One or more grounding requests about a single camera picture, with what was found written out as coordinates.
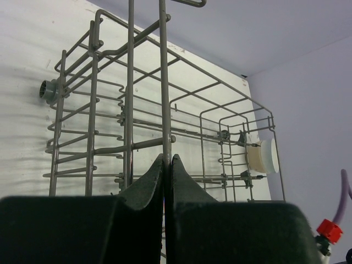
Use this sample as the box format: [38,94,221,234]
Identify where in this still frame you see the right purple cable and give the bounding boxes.
[331,168,352,223]

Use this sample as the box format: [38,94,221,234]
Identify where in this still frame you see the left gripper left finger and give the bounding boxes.
[1,156,163,263]

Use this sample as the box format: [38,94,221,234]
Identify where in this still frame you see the white bowl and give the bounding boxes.
[260,139,279,174]

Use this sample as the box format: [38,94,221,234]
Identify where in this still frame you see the grey wire dish rack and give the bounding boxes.
[38,0,287,264]

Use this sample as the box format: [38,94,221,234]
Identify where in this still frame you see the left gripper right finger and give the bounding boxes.
[166,155,321,263]

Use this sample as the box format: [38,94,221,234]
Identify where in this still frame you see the beige ceramic bowl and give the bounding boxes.
[247,141,267,173]

